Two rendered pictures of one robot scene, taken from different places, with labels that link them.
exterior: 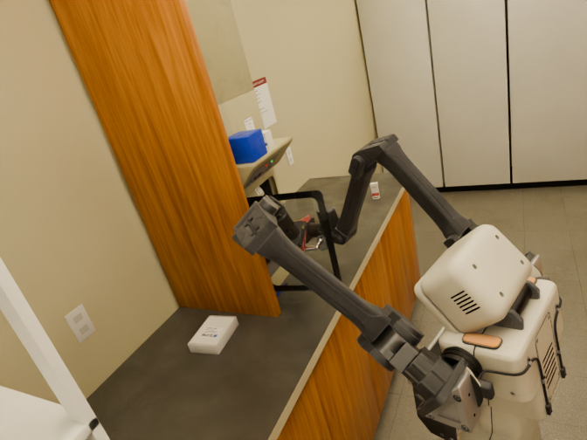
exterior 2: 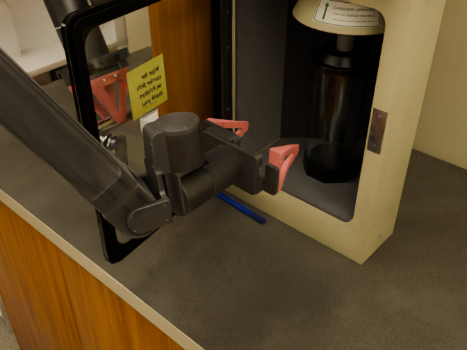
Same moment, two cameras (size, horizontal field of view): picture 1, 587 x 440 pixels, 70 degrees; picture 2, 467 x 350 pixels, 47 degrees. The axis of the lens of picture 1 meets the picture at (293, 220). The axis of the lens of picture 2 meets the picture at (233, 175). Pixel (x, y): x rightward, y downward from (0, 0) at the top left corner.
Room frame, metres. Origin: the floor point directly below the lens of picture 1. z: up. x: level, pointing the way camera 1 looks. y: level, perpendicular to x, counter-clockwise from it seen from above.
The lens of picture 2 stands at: (1.59, -0.67, 1.60)
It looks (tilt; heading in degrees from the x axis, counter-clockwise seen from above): 36 degrees down; 100
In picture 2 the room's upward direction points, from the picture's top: straight up
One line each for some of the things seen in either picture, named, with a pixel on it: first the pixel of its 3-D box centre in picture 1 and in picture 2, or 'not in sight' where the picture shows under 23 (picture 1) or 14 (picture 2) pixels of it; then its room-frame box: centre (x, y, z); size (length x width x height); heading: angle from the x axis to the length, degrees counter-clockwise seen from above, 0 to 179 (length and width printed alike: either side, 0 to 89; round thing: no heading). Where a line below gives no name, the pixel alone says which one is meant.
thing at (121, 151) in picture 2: not in sight; (119, 155); (1.31, -0.08, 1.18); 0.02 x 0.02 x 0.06; 66
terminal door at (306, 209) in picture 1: (292, 244); (161, 117); (1.34, 0.03, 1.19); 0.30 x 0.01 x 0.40; 66
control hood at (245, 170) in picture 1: (264, 163); not in sight; (1.51, 0.05, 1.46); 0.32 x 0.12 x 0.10; 149
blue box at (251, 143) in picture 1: (245, 147); not in sight; (1.44, 0.09, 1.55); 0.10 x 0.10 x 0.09; 59
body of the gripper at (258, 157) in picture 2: not in sight; (219, 169); (1.45, -0.07, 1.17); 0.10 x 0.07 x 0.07; 149
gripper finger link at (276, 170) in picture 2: not in sight; (270, 157); (1.52, -0.03, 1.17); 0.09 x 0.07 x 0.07; 59
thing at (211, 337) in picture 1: (213, 333); not in sight; (1.27, 0.39, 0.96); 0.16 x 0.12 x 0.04; 154
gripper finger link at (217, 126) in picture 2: not in sight; (234, 139); (1.46, 0.01, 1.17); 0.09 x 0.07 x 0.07; 59
